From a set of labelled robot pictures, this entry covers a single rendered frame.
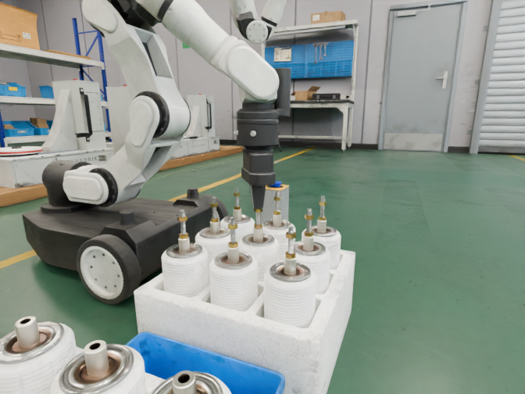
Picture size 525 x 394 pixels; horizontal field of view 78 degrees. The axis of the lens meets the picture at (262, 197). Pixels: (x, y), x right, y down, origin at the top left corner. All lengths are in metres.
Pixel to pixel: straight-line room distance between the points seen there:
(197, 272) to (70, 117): 2.46
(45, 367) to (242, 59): 0.54
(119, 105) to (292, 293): 3.03
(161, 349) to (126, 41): 0.85
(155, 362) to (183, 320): 0.10
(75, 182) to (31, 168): 1.33
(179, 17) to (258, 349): 0.60
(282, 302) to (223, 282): 0.12
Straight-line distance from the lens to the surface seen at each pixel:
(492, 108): 5.72
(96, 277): 1.08
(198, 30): 0.67
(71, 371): 0.46
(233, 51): 0.64
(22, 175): 2.61
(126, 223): 1.04
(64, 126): 2.98
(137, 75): 1.13
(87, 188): 1.28
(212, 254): 0.77
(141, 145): 1.08
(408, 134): 5.65
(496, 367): 0.94
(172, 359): 0.70
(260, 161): 0.66
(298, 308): 0.59
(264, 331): 0.59
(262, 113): 0.65
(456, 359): 0.92
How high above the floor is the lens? 0.53
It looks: 14 degrees down
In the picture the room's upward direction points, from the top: straight up
